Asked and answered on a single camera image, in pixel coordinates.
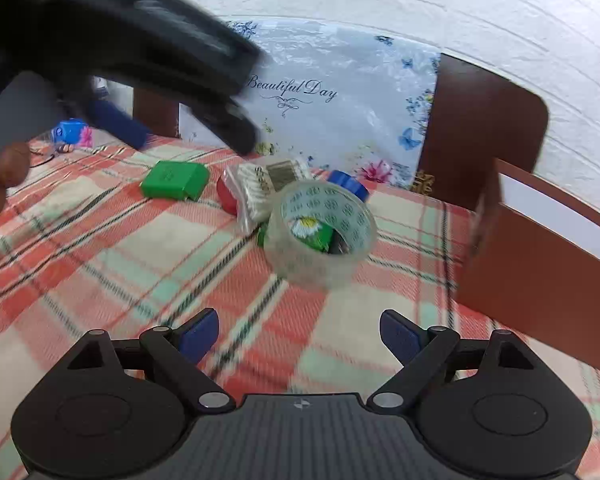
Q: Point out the brown box with white inside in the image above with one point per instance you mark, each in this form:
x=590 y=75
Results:
x=530 y=270

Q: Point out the floral plastic sheet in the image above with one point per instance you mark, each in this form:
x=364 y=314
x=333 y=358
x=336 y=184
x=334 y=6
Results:
x=340 y=120

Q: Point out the gold ornament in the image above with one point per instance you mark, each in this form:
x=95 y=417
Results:
x=423 y=183

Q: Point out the green plastic box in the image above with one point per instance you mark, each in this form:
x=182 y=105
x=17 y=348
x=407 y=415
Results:
x=172 y=181

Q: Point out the pink small item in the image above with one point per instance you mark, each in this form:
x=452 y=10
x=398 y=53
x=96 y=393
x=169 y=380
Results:
x=86 y=138

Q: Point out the red tape roll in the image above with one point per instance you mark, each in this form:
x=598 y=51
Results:
x=226 y=196

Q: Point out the clear packet with dark label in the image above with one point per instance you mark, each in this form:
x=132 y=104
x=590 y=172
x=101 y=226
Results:
x=285 y=174

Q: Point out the cotton swab packet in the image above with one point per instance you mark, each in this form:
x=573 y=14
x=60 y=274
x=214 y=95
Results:
x=252 y=195

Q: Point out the person's left hand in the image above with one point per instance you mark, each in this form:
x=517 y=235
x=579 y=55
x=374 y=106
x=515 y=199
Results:
x=11 y=167

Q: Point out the blue tape roll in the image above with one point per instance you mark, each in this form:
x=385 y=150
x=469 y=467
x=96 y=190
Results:
x=347 y=182

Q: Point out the clear tape roll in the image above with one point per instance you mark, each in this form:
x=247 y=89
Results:
x=300 y=266

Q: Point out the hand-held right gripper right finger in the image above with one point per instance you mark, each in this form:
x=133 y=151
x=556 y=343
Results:
x=399 y=336

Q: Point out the green daisy packet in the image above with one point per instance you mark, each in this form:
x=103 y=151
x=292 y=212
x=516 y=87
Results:
x=312 y=237

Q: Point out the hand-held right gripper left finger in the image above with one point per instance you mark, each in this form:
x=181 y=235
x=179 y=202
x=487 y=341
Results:
x=201 y=336

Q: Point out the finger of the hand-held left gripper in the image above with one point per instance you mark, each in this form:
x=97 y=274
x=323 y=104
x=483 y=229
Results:
x=120 y=122
x=232 y=127

